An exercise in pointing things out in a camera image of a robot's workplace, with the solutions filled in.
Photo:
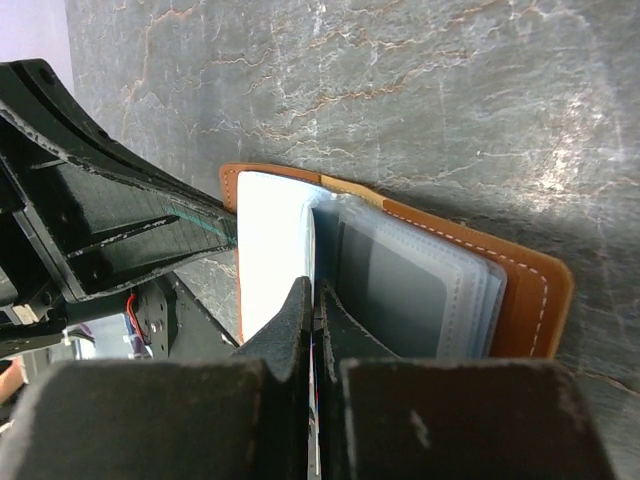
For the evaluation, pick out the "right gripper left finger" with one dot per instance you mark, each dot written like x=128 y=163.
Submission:
x=245 y=416

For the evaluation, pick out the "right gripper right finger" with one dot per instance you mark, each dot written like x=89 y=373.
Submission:
x=384 y=417

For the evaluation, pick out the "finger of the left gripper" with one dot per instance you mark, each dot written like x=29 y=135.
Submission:
x=99 y=228

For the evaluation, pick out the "black vip credit card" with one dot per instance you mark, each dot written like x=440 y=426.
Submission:
x=398 y=302

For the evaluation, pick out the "brown leather card holder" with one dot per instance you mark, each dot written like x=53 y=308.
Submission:
x=539 y=287

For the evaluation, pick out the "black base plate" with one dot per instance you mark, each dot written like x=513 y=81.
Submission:
x=176 y=325

